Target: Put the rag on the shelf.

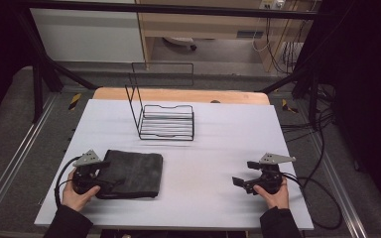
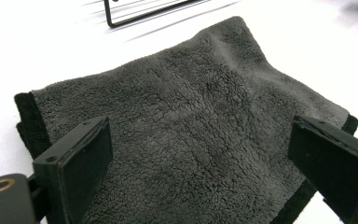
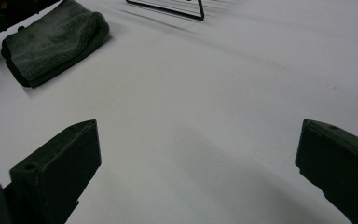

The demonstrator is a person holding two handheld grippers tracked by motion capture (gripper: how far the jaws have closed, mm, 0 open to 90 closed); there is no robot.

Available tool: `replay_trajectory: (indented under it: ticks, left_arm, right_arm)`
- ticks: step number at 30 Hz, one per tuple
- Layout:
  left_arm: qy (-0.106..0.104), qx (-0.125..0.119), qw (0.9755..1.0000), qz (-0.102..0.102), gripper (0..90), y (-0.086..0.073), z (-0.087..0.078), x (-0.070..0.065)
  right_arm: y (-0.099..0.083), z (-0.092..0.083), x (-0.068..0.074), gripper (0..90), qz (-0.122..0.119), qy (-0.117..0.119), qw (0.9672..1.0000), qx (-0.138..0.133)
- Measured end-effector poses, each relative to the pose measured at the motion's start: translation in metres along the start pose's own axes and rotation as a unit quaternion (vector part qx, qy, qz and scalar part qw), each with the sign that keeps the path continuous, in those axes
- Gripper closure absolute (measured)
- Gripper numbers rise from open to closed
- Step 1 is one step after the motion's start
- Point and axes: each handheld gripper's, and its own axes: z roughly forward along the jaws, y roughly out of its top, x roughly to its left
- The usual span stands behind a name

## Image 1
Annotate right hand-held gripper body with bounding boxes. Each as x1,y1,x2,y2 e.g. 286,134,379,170
244,152,297,195

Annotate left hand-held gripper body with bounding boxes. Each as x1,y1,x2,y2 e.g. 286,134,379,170
71,149,109,195

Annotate dark grey towel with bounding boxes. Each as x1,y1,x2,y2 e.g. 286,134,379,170
95,149,164,200

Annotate black wire rack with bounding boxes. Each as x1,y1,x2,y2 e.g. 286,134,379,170
124,61,195,142

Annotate person's right hand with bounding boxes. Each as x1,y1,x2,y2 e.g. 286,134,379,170
253,183,291,210

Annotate person's left hand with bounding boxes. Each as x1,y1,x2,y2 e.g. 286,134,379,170
61,179,102,212

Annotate black metal stand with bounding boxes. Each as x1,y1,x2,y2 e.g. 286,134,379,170
15,9,99,124
260,60,322,131

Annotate white cabinet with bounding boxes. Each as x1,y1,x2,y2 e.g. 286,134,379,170
29,7,146,63

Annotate black curtain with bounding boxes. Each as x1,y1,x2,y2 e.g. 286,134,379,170
0,0,34,135
302,0,381,214

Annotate light wooden desk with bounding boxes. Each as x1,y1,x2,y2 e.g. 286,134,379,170
135,0,316,72

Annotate chair base with caster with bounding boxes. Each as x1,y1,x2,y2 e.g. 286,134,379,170
162,36,198,52

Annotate white power strip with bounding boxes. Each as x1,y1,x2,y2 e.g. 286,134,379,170
259,0,286,11

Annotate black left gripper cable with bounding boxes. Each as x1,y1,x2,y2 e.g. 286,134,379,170
54,156,81,209

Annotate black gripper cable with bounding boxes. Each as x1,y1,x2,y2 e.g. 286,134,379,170
281,172,343,231
54,156,81,209

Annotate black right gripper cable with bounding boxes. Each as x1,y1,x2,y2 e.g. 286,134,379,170
281,172,343,231

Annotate aluminium rail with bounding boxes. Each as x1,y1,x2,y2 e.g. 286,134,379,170
0,93,60,226
307,131,369,238

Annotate bundle of black floor cables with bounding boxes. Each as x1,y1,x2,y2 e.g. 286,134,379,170
280,82,337,144

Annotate hanging cables by desk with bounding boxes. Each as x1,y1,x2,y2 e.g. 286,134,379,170
251,9,307,74

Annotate black metal frame bar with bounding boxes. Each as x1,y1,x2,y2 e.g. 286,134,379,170
13,0,321,21

